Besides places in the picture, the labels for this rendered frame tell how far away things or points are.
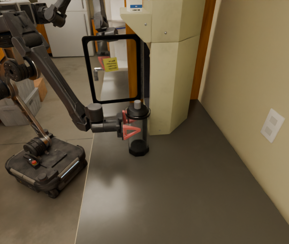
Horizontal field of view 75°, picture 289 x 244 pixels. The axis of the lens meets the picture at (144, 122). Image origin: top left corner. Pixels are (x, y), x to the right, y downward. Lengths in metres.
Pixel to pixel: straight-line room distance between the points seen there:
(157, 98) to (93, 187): 0.48
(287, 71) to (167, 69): 0.43
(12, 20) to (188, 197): 0.91
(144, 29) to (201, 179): 0.64
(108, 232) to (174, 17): 0.78
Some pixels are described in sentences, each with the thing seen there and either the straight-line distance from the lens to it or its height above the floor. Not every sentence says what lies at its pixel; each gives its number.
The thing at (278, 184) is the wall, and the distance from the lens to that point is 0.89.
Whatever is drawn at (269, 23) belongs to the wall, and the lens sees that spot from 0.91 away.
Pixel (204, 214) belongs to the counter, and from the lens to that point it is 0.76.
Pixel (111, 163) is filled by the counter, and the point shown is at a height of 0.94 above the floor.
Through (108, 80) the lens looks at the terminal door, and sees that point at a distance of 1.15.
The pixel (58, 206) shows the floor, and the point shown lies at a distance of 1.99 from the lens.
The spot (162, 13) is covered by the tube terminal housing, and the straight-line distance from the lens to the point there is 0.79.
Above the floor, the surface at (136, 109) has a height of 1.18.
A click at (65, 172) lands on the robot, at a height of 0.23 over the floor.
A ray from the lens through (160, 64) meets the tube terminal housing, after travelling 0.83.
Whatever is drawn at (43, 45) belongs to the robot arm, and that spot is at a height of 1.40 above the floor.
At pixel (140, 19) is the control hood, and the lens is 0.78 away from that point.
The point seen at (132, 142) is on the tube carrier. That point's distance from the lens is 0.85.
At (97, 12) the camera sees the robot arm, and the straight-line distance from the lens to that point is 1.25.
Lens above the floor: 1.58
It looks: 35 degrees down
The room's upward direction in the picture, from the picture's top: straight up
